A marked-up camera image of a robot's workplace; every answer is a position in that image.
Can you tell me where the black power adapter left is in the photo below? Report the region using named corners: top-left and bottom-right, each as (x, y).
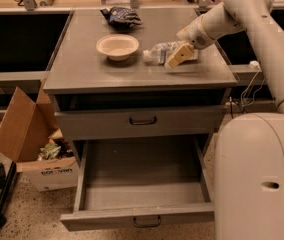
top-left (0, 163), bottom-right (6, 181)

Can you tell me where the clear plastic water bottle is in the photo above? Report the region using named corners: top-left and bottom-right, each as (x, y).
top-left (142, 41), bottom-right (199, 65)

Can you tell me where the white power strip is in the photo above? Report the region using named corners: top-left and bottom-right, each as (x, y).
top-left (249, 61), bottom-right (260, 68)

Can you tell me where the closed grey top drawer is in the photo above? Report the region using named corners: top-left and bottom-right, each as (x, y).
top-left (55, 106), bottom-right (224, 140)

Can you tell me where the cream paper bowl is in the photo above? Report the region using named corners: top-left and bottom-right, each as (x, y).
top-left (96, 34), bottom-right (139, 61)

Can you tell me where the green snack wrapper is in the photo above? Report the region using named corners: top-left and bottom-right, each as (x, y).
top-left (38, 142), bottom-right (61, 161)

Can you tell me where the grey drawer cabinet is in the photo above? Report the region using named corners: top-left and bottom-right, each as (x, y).
top-left (44, 9), bottom-right (236, 158)

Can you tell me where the black floor bar left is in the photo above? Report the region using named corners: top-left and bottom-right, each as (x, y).
top-left (0, 162), bottom-right (16, 228)

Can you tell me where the brown cardboard box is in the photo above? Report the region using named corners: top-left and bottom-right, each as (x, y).
top-left (0, 81), bottom-right (79, 192)

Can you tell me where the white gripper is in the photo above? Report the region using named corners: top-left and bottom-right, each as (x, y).
top-left (164, 15), bottom-right (215, 69)

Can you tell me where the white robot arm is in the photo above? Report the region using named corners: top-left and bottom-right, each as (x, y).
top-left (177, 0), bottom-right (284, 240)

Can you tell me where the open grey middle drawer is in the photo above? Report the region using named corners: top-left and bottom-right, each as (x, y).
top-left (60, 135), bottom-right (214, 231)

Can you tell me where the blue chip bag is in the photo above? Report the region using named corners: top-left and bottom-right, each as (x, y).
top-left (100, 6), bottom-right (142, 28)

